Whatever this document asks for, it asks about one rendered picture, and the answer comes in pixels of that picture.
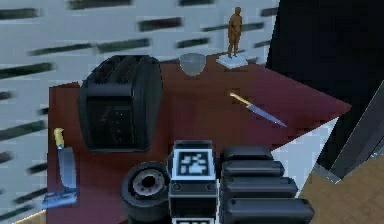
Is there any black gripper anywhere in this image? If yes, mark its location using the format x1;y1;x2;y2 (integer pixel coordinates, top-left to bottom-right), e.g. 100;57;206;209
120;161;172;224

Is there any black toaster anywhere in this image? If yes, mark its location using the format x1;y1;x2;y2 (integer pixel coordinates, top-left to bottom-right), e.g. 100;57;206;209
78;54;164;154

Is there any dark red table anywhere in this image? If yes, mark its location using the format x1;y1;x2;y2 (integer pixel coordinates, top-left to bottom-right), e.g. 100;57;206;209
46;51;353;224

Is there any grey glass bowl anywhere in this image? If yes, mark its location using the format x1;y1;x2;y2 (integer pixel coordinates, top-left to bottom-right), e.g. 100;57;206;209
179;52;207;78

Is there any brown human statue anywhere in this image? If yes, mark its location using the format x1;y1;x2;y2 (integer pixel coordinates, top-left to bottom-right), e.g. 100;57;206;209
215;6;249;70

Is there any black fridge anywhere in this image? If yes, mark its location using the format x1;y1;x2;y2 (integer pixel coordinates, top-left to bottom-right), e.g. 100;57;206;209
265;0;384;184

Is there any yellow-handled broad knife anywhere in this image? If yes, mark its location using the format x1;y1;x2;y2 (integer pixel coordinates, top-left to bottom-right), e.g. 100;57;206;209
40;127;80;210

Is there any yellow-handled slim knife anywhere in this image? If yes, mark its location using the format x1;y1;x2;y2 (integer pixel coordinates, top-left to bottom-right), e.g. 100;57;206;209
229;92;288;128

